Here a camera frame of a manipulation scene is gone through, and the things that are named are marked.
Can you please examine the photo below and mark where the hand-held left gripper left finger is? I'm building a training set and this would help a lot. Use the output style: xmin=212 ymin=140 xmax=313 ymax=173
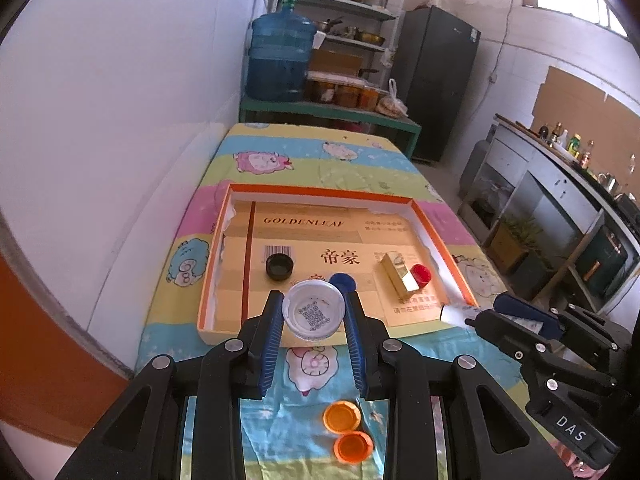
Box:
xmin=55 ymin=290 xmax=286 ymax=480

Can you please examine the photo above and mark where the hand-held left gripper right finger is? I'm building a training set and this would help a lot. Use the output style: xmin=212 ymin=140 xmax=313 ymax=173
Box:
xmin=342 ymin=290 xmax=576 ymax=480

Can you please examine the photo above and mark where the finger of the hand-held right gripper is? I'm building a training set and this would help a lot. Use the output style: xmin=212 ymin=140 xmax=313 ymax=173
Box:
xmin=464 ymin=309 xmax=617 ymax=392
xmin=492 ymin=292 xmax=566 ymax=340

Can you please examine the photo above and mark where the white bottle cap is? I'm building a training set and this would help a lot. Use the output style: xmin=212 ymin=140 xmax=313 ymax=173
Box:
xmin=281 ymin=280 xmax=346 ymax=342

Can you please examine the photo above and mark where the white printed lighter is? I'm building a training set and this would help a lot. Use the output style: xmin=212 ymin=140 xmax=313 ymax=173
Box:
xmin=440 ymin=304 xmax=543 ymax=333

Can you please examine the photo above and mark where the black bottle cap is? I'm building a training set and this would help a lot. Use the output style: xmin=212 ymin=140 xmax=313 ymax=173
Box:
xmin=265 ymin=254 xmax=295 ymax=281

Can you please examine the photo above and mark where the orange bottle cap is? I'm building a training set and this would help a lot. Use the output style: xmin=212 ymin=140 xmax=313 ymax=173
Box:
xmin=324 ymin=400 xmax=362 ymax=433
xmin=333 ymin=430 xmax=373 ymax=463

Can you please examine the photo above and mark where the gold rectangular lighter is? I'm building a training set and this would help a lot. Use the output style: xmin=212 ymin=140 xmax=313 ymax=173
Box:
xmin=380 ymin=250 xmax=421 ymax=298

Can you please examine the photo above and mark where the shallow orange-rimmed cardboard box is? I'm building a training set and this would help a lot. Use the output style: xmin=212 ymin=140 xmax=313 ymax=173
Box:
xmin=196 ymin=182 xmax=480 ymax=347

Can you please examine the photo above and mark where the potted green plant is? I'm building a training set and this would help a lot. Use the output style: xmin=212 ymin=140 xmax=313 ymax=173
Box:
xmin=487 ymin=215 xmax=543 ymax=273

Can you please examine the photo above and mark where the dark green appliance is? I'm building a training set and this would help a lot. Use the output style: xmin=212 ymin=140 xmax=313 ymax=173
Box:
xmin=582 ymin=225 xmax=628 ymax=296

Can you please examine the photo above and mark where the grey kitchen counter cabinet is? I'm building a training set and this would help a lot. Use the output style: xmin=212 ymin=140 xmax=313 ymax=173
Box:
xmin=457 ymin=112 xmax=640 ymax=321

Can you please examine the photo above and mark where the row of condiment bottles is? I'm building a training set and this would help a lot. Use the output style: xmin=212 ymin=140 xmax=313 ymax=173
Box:
xmin=536 ymin=121 xmax=598 ymax=168

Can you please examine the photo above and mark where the cartoon printed blanket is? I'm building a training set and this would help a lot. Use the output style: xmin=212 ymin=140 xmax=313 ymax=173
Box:
xmin=135 ymin=122 xmax=576 ymax=480

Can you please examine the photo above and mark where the green low table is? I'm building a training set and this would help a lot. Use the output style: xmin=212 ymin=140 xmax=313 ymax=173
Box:
xmin=239 ymin=96 xmax=422 ymax=161

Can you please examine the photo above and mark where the dark grey refrigerator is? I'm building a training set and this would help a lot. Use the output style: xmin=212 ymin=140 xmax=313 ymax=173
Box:
xmin=390 ymin=6 xmax=482 ymax=163

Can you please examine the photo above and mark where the plastic bag of bread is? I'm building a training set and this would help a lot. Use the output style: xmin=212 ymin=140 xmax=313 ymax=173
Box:
xmin=376 ymin=79 xmax=410 ymax=118

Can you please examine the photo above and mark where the orange food jar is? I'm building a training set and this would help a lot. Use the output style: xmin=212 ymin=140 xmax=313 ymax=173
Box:
xmin=335 ymin=85 xmax=363 ymax=107
xmin=362 ymin=87 xmax=388 ymax=111
xmin=307 ymin=80 xmax=336 ymax=104

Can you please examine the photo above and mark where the brown cardboard box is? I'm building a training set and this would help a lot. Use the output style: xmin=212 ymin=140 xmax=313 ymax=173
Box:
xmin=309 ymin=50 xmax=363 ymax=75

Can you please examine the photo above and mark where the blue water jug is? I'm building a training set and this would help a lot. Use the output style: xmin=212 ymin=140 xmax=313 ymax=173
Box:
xmin=246 ymin=7 xmax=317 ymax=102

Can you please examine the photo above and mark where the pale green shelf rack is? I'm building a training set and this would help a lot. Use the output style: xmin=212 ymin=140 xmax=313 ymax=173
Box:
xmin=272 ymin=0 xmax=407 ymax=98

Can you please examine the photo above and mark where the cardboard wall sheet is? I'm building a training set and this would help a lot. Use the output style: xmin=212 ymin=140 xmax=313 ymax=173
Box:
xmin=603 ymin=95 xmax=640 ymax=161
xmin=531 ymin=65 xmax=608 ymax=133

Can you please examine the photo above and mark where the red-brown wooden door frame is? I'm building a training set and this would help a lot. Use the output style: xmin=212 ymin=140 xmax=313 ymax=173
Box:
xmin=0 ymin=250 xmax=131 ymax=448

